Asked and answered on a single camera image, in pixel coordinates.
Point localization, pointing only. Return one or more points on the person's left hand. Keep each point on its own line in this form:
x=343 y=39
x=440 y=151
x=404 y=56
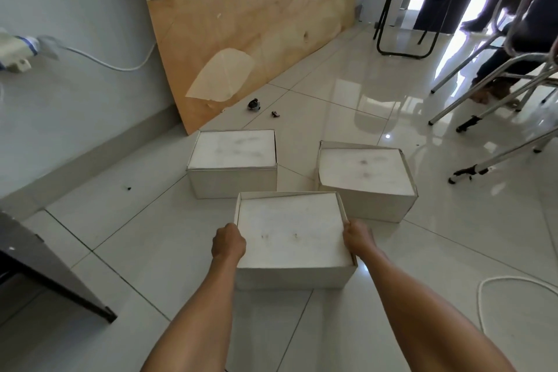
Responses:
x=227 y=243

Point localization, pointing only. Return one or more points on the person's left forearm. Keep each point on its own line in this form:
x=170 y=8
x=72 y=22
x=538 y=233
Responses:
x=192 y=319

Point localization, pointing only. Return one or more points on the small black caster wheel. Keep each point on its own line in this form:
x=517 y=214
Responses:
x=254 y=104

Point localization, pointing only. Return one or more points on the metal stand leg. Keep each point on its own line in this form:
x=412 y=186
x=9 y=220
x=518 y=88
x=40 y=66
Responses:
x=501 y=160

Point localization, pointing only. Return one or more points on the plywood board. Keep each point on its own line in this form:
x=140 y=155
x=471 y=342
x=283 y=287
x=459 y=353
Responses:
x=257 y=27

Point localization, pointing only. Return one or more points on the person's right thumb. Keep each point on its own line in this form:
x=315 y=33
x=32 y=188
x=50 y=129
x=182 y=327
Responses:
x=347 y=232

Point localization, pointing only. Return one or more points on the metal chair frame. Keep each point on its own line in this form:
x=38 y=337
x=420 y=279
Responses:
x=501 y=66

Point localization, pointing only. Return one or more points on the black folding chair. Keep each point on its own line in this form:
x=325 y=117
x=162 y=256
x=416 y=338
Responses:
x=407 y=1

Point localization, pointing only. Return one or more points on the person's right forearm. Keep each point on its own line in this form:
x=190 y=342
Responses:
x=427 y=319

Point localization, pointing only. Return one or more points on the dark table leg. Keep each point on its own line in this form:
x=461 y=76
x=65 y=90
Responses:
x=48 y=271

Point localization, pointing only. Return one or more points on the white cardboard box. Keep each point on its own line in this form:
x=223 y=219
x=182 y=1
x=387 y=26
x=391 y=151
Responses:
x=291 y=242
x=365 y=180
x=233 y=163

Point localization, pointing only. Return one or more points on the person's right hand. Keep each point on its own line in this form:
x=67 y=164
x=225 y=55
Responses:
x=358 y=238

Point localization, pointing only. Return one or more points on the person's left thumb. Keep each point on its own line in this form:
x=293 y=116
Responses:
x=239 y=235

